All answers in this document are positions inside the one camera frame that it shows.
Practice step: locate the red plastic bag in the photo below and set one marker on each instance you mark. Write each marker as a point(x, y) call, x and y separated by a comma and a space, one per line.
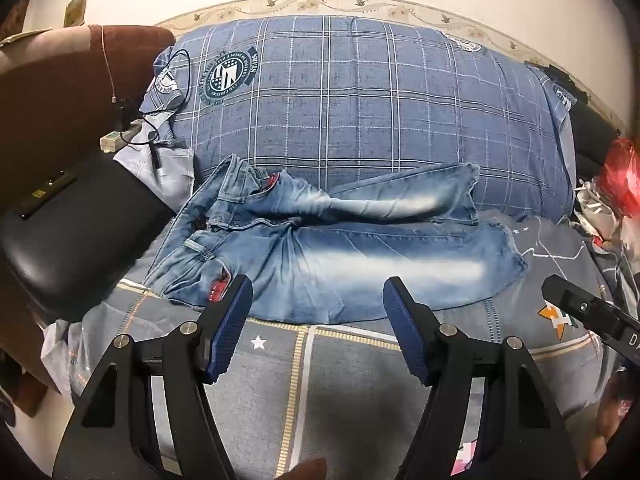
point(620, 172)

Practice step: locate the light blue denim pants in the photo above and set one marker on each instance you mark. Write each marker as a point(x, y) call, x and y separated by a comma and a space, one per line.
point(350, 260)

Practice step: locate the person's right forearm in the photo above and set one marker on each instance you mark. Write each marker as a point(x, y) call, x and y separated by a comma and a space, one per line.
point(610, 420)

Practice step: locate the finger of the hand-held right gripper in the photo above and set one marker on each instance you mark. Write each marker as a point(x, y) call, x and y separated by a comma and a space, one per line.
point(570, 300)

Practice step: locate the grey star-printed bedsheet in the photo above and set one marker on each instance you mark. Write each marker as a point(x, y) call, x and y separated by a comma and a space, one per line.
point(350, 385)

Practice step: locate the blue plaid quilt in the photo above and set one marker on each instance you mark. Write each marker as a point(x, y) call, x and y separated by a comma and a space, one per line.
point(360, 100)

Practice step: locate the brown upholstered armchair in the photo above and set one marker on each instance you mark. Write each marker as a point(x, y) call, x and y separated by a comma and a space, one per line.
point(55, 90)

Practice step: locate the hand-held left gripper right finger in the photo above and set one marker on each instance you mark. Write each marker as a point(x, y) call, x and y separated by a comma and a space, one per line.
point(405, 330)

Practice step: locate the white crumpled plastic bag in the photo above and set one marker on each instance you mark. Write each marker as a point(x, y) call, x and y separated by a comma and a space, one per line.
point(592, 207)

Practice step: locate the black bag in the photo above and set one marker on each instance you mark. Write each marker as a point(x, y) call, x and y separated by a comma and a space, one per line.
point(592, 127)

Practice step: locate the white power strip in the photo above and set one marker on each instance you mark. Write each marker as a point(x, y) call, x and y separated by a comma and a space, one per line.
point(118, 138)

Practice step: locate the black padded chair seat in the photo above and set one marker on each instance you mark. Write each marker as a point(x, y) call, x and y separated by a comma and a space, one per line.
point(65, 245)

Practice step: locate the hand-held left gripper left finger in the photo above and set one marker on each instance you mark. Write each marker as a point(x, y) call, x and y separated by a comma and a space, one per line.
point(227, 330)

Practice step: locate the yellowish picture frame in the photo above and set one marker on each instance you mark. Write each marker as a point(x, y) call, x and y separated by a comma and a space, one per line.
point(77, 7)

